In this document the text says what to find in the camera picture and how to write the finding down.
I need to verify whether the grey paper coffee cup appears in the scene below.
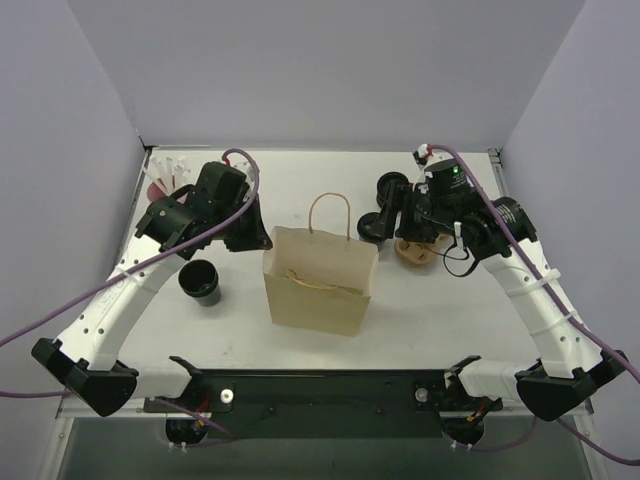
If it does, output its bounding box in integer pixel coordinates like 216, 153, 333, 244
357, 229, 385, 248

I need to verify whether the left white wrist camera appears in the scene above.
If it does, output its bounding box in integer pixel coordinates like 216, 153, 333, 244
220, 158, 255, 182

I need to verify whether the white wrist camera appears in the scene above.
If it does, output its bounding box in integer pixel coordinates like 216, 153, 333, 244
220, 158, 255, 182
413, 144, 440, 186

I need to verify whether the brown paper takeout bag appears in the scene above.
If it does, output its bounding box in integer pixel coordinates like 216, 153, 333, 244
262, 192, 379, 337

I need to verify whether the black coffee cup lid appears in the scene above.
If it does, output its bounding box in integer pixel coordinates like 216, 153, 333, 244
356, 212, 382, 238

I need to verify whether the pink straw holder cup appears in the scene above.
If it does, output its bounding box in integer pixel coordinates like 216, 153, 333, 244
146, 183, 169, 203

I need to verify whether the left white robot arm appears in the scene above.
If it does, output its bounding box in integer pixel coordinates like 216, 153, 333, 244
32, 159, 272, 417

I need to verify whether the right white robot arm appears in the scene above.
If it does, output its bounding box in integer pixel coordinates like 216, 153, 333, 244
358, 159, 624, 421

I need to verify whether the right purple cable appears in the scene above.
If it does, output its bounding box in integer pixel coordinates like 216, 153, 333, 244
429, 143, 640, 466

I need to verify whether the stack of black lids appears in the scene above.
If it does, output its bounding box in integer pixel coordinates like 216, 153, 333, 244
376, 171, 409, 207

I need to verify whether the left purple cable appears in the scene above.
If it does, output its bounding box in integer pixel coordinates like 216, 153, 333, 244
0, 148, 261, 446

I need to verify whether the brown pulp cup carrier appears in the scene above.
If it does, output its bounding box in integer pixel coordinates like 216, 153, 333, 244
394, 235, 448, 268

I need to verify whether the black mounting base plate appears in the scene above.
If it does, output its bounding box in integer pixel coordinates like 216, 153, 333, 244
143, 369, 503, 443

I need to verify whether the purple cable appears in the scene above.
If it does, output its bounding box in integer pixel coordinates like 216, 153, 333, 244
0, 148, 261, 446
429, 143, 640, 466

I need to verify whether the white wrapped straws bundle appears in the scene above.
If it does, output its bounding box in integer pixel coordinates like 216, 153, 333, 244
142, 157, 190, 197

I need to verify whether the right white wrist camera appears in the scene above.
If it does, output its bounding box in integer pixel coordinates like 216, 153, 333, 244
413, 144, 440, 186

